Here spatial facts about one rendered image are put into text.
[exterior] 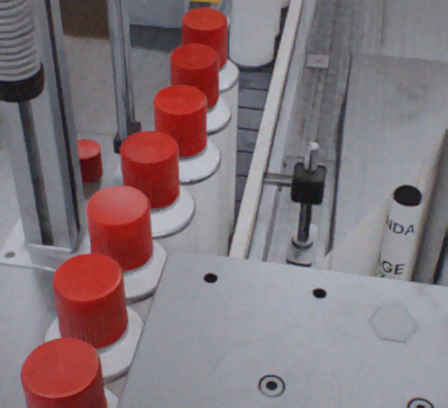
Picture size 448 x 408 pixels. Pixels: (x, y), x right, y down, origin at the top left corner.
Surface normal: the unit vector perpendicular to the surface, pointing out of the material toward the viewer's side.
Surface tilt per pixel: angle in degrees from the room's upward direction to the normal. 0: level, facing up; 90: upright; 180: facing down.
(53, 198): 90
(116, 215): 2
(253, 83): 0
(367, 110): 0
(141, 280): 42
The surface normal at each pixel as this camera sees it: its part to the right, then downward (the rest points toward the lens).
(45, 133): -0.17, 0.62
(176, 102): 0.04, -0.80
